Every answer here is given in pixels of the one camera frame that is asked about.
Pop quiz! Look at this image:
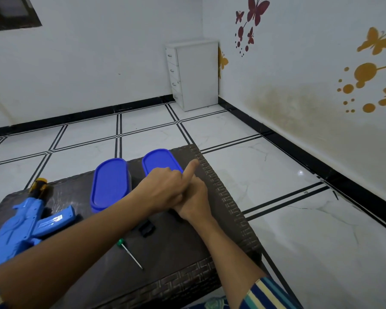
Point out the person's left hand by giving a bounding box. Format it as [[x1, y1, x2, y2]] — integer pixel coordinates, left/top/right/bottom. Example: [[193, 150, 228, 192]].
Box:
[[128, 159, 201, 220]]

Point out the person's right hand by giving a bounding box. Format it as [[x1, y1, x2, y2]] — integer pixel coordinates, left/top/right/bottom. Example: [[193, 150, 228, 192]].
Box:
[[172, 175, 214, 224]]

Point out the labelled container with blue lid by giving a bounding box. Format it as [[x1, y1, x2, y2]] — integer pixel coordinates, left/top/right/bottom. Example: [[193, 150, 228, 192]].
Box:
[[142, 148, 184, 177]]

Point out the black battery cover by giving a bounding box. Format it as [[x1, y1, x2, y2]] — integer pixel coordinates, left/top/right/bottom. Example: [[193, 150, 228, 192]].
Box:
[[133, 218, 157, 238]]

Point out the clear container with blue lid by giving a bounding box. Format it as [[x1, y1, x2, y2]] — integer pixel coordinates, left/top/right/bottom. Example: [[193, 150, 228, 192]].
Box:
[[90, 158, 132, 213]]

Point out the green handled screwdriver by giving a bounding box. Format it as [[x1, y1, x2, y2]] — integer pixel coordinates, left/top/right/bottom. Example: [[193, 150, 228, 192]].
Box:
[[116, 238, 145, 271]]

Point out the white drawer cabinet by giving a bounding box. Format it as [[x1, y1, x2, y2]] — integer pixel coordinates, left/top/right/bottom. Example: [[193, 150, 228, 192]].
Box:
[[166, 39, 219, 112]]

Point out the blue toy gun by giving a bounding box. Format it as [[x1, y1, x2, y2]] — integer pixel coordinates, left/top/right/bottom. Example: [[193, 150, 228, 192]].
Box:
[[0, 178, 76, 273]]

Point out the person's right forearm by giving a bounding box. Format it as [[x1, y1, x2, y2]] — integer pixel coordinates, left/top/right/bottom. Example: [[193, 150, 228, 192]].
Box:
[[191, 215, 268, 309]]

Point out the person's left forearm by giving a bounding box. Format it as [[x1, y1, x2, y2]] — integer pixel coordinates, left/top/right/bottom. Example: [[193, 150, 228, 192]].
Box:
[[0, 193, 150, 309]]

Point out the dark brown wicker table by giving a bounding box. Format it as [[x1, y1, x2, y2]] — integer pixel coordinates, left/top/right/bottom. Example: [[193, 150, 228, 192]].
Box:
[[0, 144, 263, 309]]

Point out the blue floral dress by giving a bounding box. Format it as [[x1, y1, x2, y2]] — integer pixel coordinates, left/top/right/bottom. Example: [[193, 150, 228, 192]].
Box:
[[193, 296, 238, 309]]

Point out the striped right sleeve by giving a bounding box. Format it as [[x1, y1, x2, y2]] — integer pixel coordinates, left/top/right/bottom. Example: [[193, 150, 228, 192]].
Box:
[[238, 276, 303, 309]]

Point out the dark framed window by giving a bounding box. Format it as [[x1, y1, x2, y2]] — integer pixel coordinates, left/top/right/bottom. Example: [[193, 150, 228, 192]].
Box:
[[0, 0, 42, 33]]

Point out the yellow butterfly wall sticker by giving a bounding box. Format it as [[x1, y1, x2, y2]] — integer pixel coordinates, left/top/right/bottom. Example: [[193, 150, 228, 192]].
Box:
[[218, 46, 229, 79]]

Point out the yellow flower wall sticker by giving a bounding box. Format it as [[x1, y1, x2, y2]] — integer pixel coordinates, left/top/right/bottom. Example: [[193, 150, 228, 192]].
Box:
[[337, 27, 386, 114]]

